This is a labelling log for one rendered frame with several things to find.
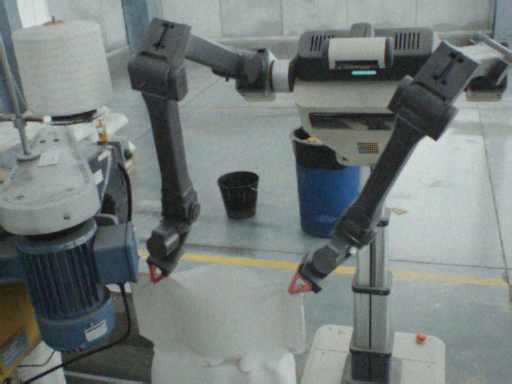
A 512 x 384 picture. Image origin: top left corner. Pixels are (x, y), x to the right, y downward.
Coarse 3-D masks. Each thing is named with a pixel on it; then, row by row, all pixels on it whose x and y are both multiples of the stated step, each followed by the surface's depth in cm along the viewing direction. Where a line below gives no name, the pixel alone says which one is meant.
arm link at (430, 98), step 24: (456, 48) 102; (480, 48) 118; (432, 72) 101; (456, 72) 100; (480, 72) 120; (504, 72) 128; (408, 96) 103; (432, 96) 101; (456, 96) 102; (432, 120) 102
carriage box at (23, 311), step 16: (0, 224) 117; (0, 288) 118; (16, 288) 122; (0, 304) 118; (16, 304) 123; (0, 320) 118; (16, 320) 123; (32, 320) 128; (0, 336) 119; (16, 336) 122; (32, 336) 128; (0, 352) 118; (0, 368) 119
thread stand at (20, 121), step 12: (0, 36) 115; (0, 48) 116; (12, 84) 119; (12, 96) 120; (0, 120) 123; (12, 120) 121; (24, 120) 122; (36, 120) 121; (48, 120) 116; (60, 120) 115; (72, 120) 114; (84, 120) 114; (24, 132) 123; (24, 144) 124; (24, 156) 124; (36, 156) 124
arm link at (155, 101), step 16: (128, 64) 114; (176, 80) 112; (144, 96) 117; (160, 96) 115; (176, 96) 114; (160, 112) 118; (176, 112) 122; (160, 128) 121; (176, 128) 124; (160, 144) 125; (176, 144) 126; (160, 160) 129; (176, 160) 128; (176, 176) 131; (176, 192) 135; (192, 192) 139; (176, 208) 140
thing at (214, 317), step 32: (160, 288) 154; (192, 288) 156; (224, 288) 158; (256, 288) 144; (160, 320) 159; (192, 320) 149; (224, 320) 145; (256, 320) 148; (288, 320) 149; (160, 352) 158; (192, 352) 155; (224, 352) 149; (256, 352) 151; (288, 352) 153
